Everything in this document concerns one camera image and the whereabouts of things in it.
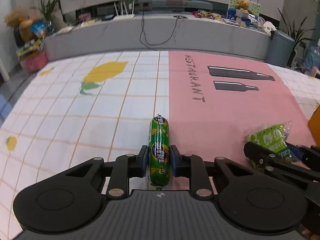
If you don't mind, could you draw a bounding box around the green pea snack packet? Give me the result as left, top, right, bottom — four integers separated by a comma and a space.
246, 121, 297, 162

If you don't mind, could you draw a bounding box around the green sausage snack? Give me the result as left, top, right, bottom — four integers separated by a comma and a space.
149, 115, 170, 190

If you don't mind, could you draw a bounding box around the orange cardboard box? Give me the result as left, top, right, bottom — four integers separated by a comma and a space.
308, 106, 320, 147

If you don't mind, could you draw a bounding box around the white lemon grid tablecloth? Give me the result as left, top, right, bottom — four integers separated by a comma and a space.
0, 50, 320, 238

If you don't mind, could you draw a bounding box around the water jug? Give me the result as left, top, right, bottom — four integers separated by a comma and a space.
303, 46, 319, 77

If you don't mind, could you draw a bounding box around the grey round trash bin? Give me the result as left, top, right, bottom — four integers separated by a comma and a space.
265, 30, 295, 67

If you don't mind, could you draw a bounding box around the pink restaurant placemat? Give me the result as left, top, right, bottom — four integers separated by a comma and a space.
168, 51, 319, 165

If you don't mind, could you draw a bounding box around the potted grass plant right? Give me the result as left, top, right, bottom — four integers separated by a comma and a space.
278, 9, 315, 67

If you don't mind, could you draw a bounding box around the pink basket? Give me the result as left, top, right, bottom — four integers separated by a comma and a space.
20, 50, 48, 74

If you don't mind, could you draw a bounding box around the teddy bear on console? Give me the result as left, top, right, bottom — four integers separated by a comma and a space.
227, 0, 261, 26

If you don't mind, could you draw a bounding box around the grey tv console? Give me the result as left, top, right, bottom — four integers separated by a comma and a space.
44, 13, 271, 61

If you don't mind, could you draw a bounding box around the white wifi router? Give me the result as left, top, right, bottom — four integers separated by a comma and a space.
113, 1, 135, 21

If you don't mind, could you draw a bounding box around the large teddy bear left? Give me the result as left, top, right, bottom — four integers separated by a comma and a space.
4, 9, 48, 43

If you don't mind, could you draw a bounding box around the potted plant left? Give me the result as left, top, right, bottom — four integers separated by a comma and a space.
40, 0, 60, 29

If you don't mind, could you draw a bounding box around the black cable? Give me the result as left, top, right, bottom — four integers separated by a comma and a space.
139, 3, 188, 46

